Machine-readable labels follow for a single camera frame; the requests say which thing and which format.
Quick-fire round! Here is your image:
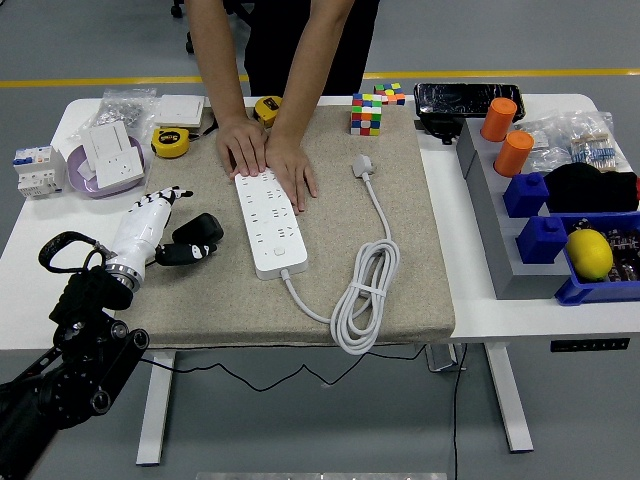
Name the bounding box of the person's right hand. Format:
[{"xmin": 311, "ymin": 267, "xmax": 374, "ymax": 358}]
[{"xmin": 215, "ymin": 115, "xmax": 271, "ymax": 180}]

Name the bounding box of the person's left hand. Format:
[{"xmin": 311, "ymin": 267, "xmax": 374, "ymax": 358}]
[{"xmin": 263, "ymin": 133, "xmax": 320, "ymax": 215}]

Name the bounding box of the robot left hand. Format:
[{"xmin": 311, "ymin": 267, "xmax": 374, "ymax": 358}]
[{"xmin": 105, "ymin": 185, "xmax": 220, "ymax": 275}]

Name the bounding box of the black plug adapter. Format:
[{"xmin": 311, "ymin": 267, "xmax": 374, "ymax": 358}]
[{"xmin": 171, "ymin": 212, "xmax": 225, "ymax": 246}]

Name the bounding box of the white power strip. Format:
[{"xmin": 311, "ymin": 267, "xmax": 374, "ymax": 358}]
[{"xmin": 234, "ymin": 168, "xmax": 309, "ymax": 280}]

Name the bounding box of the yellow tape measure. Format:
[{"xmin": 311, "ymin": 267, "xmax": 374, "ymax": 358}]
[
  {"xmin": 150, "ymin": 126, "xmax": 192, "ymax": 159},
  {"xmin": 253, "ymin": 95, "xmax": 284, "ymax": 129}
]

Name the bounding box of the purple bowl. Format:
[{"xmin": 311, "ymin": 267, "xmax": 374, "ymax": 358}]
[{"xmin": 65, "ymin": 135, "xmax": 147, "ymax": 200}]

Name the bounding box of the large Rubik's cube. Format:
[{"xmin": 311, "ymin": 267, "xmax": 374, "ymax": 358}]
[{"xmin": 350, "ymin": 92, "xmax": 383, "ymax": 136}]

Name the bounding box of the beige fabric mat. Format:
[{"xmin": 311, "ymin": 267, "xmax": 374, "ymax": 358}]
[{"xmin": 122, "ymin": 103, "xmax": 456, "ymax": 350}]

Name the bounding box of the person's body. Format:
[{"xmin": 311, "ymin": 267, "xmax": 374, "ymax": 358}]
[{"xmin": 242, "ymin": 0, "xmax": 381, "ymax": 99}]

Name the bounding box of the white circuit breaker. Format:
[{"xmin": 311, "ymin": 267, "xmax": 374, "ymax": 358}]
[{"xmin": 11, "ymin": 145, "xmax": 68, "ymax": 200}]

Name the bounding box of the clear bag of screws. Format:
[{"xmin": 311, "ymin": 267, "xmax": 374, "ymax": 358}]
[{"xmin": 67, "ymin": 88, "xmax": 159, "ymax": 141}]

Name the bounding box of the small Rubik's cube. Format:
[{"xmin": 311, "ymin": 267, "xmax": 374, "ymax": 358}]
[{"xmin": 373, "ymin": 82, "xmax": 407, "ymax": 107}]

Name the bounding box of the black office chair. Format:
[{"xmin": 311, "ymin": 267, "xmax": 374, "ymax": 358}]
[{"xmin": 169, "ymin": 0, "xmax": 199, "ymax": 55}]

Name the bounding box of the black plastic-wrapped tray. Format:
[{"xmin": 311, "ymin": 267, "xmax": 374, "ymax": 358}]
[{"xmin": 413, "ymin": 82, "xmax": 527, "ymax": 123}]

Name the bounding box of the white table leg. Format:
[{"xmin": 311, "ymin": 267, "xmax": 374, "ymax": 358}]
[
  {"xmin": 135, "ymin": 349, "xmax": 177, "ymax": 467},
  {"xmin": 483, "ymin": 343, "xmax": 534, "ymax": 454}
]

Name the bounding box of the orange cylinder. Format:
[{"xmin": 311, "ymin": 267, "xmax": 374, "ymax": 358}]
[
  {"xmin": 493, "ymin": 130, "xmax": 536, "ymax": 178},
  {"xmin": 480, "ymin": 97, "xmax": 518, "ymax": 143}
]

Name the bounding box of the grey stepped block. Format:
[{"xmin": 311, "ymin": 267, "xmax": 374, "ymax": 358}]
[{"xmin": 455, "ymin": 118, "xmax": 574, "ymax": 301}]

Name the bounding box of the blue block with knob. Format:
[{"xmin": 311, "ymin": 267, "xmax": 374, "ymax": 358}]
[
  {"xmin": 502, "ymin": 172, "xmax": 551, "ymax": 219},
  {"xmin": 515, "ymin": 214, "xmax": 570, "ymax": 265}
]

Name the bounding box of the clear bag of small parts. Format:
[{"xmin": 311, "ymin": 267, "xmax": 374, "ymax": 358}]
[{"xmin": 517, "ymin": 118, "xmax": 575, "ymax": 175}]

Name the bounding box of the black cloth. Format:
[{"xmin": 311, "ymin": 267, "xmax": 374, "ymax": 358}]
[{"xmin": 542, "ymin": 161, "xmax": 640, "ymax": 214}]

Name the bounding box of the clear bag of resistors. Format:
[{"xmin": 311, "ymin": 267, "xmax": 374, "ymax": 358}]
[{"xmin": 567, "ymin": 109, "xmax": 632, "ymax": 174}]

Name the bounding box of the yellow lemon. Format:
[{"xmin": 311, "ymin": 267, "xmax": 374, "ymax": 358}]
[{"xmin": 564, "ymin": 228, "xmax": 615, "ymax": 282}]

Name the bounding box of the blue plastic bin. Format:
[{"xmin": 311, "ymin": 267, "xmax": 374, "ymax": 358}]
[{"xmin": 553, "ymin": 211, "xmax": 640, "ymax": 306}]

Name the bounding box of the bag of dark components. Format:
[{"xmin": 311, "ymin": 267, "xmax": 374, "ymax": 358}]
[{"xmin": 602, "ymin": 227, "xmax": 640, "ymax": 284}]

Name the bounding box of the black table control panel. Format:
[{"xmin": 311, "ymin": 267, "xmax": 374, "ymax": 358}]
[{"xmin": 549, "ymin": 338, "xmax": 631, "ymax": 353}]

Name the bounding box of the black lanyard strap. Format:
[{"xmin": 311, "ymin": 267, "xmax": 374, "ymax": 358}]
[{"xmin": 191, "ymin": 115, "xmax": 219, "ymax": 142}]

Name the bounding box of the white wall socket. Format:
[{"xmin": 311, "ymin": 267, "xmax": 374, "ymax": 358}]
[{"xmin": 93, "ymin": 147, "xmax": 147, "ymax": 190}]

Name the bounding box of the white power cord with plug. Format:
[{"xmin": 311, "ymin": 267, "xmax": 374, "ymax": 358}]
[{"xmin": 280, "ymin": 153, "xmax": 401, "ymax": 356}]

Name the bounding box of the white wall switch box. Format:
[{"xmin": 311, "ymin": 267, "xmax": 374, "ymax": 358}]
[{"xmin": 152, "ymin": 94, "xmax": 207, "ymax": 128}]

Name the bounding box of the white switch plate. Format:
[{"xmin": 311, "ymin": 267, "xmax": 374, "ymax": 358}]
[{"xmin": 80, "ymin": 121, "xmax": 135, "ymax": 171}]

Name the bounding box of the thin black plug cord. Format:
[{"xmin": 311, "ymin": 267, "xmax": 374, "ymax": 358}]
[{"xmin": 138, "ymin": 344, "xmax": 429, "ymax": 395}]

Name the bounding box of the grey metal bracket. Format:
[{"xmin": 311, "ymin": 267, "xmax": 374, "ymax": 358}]
[{"xmin": 424, "ymin": 343, "xmax": 467, "ymax": 373}]

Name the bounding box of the black hanging cable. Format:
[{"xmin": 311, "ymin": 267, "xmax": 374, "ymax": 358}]
[{"xmin": 452, "ymin": 343, "xmax": 469, "ymax": 480}]

